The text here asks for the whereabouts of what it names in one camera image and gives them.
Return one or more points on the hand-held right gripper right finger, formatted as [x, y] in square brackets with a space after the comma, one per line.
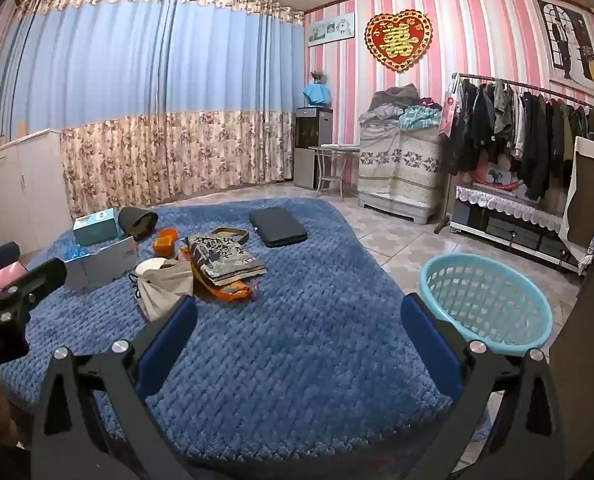
[429, 342]

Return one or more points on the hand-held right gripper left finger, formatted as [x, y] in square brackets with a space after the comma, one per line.
[169, 340]

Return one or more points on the orange peel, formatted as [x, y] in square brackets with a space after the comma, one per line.
[162, 246]

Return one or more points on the pink plastic object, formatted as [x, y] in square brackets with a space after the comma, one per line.
[7, 276]

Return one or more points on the light blue plastic basket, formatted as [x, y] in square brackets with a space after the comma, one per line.
[482, 335]

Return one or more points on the white cardboard box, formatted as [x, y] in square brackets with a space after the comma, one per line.
[107, 262]

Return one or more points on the teal cardboard box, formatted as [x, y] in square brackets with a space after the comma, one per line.
[94, 227]

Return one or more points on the white cabinet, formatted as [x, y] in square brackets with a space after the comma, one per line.
[22, 185]

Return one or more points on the white round disc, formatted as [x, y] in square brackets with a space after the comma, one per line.
[149, 264]

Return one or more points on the crinkled foil packet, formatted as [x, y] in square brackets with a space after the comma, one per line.
[222, 260]

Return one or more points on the orange plastic lid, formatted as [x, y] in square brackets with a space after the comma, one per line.
[168, 234]

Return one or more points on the black ribbed bin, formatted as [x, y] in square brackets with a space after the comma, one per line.
[137, 222]

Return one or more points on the blue woven rug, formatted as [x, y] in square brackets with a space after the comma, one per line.
[302, 335]

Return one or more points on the metal clothes rack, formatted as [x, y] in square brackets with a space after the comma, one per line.
[444, 200]

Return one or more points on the black flat case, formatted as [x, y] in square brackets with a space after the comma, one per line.
[277, 227]

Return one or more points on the low shelf with lace cloth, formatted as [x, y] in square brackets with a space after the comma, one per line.
[502, 202]

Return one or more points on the dark brown wooden furniture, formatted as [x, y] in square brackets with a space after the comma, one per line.
[587, 385]

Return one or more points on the pink printed plastic bag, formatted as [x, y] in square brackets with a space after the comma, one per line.
[497, 177]

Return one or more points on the small metal table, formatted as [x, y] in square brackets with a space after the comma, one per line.
[334, 149]

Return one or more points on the grey water dispenser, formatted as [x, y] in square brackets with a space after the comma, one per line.
[309, 160]

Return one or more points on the cream cloth covered furniture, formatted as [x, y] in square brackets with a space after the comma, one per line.
[592, 195]

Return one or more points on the pink hanging bag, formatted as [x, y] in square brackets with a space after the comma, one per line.
[449, 115]

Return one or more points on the row of hanging clothes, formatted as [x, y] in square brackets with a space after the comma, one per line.
[532, 135]

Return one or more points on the blue and floral curtain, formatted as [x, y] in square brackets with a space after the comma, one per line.
[127, 60]

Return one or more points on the pile of clothes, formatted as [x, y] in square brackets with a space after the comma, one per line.
[397, 105]

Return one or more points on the small potted plant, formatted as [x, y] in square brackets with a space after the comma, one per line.
[318, 77]

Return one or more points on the red heart wall decoration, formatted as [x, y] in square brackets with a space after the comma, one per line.
[399, 40]

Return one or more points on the wall poster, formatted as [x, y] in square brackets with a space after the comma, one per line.
[567, 45]

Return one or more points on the small wall picture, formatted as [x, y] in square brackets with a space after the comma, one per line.
[329, 30]

